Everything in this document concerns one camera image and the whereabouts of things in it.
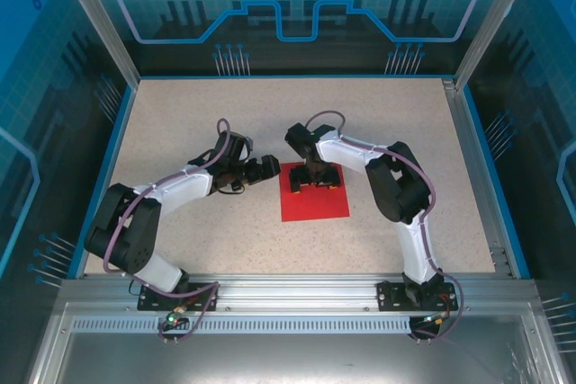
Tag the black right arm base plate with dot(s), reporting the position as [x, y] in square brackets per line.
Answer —
[389, 298]

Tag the grey metal tray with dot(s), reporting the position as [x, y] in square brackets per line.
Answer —
[292, 361]

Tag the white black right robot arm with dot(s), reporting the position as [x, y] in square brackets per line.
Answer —
[411, 249]

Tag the blue table edge trim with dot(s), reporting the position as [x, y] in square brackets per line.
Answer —
[493, 177]
[108, 177]

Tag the aluminium side rail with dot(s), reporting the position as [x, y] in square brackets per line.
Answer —
[477, 177]

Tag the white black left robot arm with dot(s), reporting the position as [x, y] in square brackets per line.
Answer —
[189, 188]

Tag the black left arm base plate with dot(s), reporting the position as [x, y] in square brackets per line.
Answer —
[153, 300]

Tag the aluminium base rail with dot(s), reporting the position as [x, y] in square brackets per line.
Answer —
[292, 294]

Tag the aluminium frame post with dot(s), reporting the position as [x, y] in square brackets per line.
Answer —
[492, 20]
[101, 20]

